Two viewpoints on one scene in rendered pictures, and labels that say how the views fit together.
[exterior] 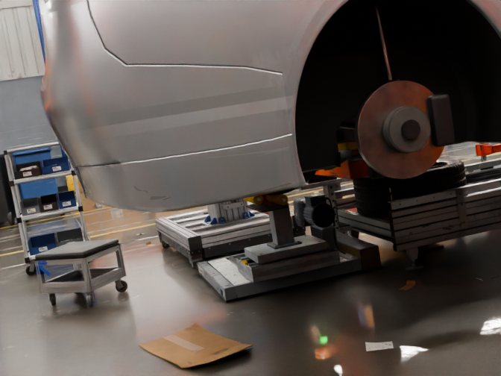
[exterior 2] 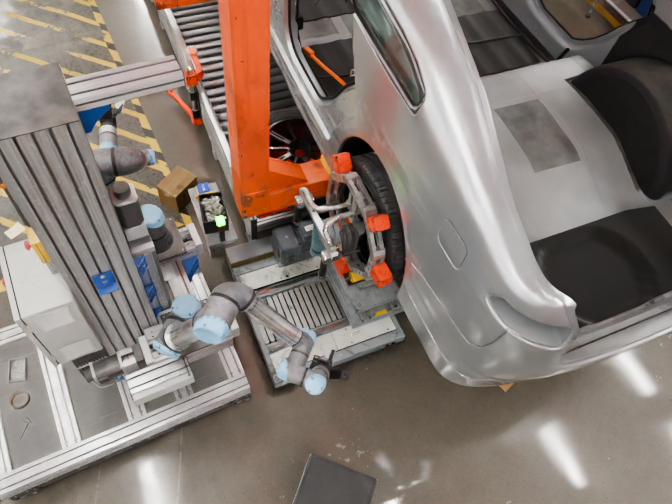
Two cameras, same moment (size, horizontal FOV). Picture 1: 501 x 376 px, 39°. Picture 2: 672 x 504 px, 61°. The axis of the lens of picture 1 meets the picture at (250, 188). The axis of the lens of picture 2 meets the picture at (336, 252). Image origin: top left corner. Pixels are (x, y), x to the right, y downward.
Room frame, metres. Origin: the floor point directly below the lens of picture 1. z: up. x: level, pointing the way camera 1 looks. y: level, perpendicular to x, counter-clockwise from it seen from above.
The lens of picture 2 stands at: (4.65, 1.47, 3.22)
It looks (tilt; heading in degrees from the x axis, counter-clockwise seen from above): 58 degrees down; 251
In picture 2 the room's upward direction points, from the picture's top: 11 degrees clockwise
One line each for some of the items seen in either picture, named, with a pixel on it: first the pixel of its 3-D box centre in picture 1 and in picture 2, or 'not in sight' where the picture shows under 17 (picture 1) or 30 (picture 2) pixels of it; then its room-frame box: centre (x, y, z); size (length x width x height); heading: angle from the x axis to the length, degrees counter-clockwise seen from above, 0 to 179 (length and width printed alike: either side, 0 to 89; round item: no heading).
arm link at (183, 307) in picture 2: not in sight; (186, 311); (4.87, 0.36, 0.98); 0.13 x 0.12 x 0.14; 62
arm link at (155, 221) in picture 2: not in sight; (149, 221); (5.02, -0.12, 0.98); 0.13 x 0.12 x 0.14; 3
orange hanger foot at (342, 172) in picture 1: (341, 146); (307, 171); (4.21, -0.58, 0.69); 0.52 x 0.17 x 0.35; 14
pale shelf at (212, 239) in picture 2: (326, 181); (212, 214); (4.76, -0.52, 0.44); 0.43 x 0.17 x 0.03; 104
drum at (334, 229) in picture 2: not in sight; (340, 228); (4.12, -0.08, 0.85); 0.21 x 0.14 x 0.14; 14
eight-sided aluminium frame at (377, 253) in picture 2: not in sight; (353, 224); (4.05, -0.10, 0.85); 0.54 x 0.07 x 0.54; 104
